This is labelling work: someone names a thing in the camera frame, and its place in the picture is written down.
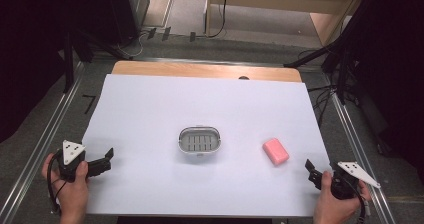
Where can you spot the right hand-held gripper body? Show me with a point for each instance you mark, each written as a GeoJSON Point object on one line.
{"type": "Point", "coordinates": [345, 184]}

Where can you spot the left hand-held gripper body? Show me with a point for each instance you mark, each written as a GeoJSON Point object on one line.
{"type": "Point", "coordinates": [71, 152]}

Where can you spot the person's right hand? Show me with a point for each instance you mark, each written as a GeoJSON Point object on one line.
{"type": "Point", "coordinates": [333, 209]}

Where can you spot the person's left hand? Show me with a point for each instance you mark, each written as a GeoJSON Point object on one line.
{"type": "Point", "coordinates": [73, 194]}

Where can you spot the pink soap bar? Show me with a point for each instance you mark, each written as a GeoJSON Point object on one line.
{"type": "Point", "coordinates": [275, 151]}

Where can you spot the white paper sheet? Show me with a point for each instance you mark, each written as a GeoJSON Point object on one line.
{"type": "Point", "coordinates": [166, 110]}

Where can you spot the grey slotted soap dish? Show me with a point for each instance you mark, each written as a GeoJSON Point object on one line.
{"type": "Point", "coordinates": [199, 143]}

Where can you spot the black tripod stand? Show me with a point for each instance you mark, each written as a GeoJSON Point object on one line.
{"type": "Point", "coordinates": [333, 55]}

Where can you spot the small black floor plug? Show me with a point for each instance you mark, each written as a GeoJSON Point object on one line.
{"type": "Point", "coordinates": [192, 36]}

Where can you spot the black cabinet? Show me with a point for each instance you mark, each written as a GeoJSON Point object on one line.
{"type": "Point", "coordinates": [126, 7]}

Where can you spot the light wooden shelf unit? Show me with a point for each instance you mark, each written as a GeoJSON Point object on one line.
{"type": "Point", "coordinates": [266, 4]}

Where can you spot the metal floor rail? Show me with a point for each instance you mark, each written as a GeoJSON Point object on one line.
{"type": "Point", "coordinates": [40, 144]}
{"type": "Point", "coordinates": [360, 150]}

